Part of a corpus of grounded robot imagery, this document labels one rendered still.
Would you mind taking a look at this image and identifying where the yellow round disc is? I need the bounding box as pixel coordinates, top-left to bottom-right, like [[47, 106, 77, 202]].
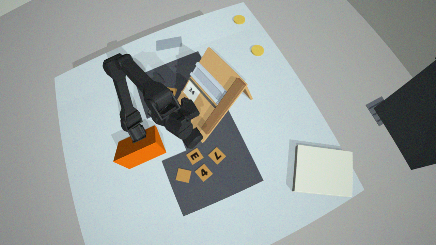
[[234, 15, 245, 24], [251, 45, 264, 56]]

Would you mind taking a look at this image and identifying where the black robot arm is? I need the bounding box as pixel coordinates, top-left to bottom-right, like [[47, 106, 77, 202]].
[[103, 53, 200, 143]]

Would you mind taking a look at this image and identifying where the white paper ticket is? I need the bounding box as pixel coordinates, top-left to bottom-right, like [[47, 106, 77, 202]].
[[183, 81, 200, 102]]

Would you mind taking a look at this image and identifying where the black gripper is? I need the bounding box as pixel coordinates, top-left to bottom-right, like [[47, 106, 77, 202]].
[[166, 103, 203, 149]]

